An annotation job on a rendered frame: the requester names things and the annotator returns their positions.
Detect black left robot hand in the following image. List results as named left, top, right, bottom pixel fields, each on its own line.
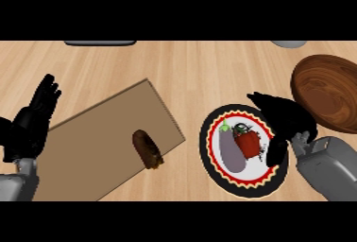
left=0, top=73, right=63, bottom=164

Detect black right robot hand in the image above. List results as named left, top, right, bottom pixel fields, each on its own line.
left=245, top=91, right=318, bottom=168

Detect brown wooden bowl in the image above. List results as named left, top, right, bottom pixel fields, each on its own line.
left=289, top=54, right=357, bottom=134

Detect red bell pepper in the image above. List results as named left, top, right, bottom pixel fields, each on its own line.
left=231, top=122, right=268, bottom=161

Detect black-rimmed patterned plate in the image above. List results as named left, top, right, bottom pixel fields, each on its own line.
left=197, top=103, right=290, bottom=199

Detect purple eggplant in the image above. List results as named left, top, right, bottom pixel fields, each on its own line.
left=216, top=117, right=247, bottom=174

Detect tan cutting board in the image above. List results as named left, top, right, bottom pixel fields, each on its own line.
left=31, top=78, right=187, bottom=202

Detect grey rounded object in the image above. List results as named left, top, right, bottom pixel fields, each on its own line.
left=268, top=40, right=309, bottom=49

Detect brown sweet potato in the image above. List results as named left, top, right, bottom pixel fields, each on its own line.
left=131, top=129, right=165, bottom=170

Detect dark grey flat object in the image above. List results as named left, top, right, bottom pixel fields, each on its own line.
left=63, top=40, right=138, bottom=47

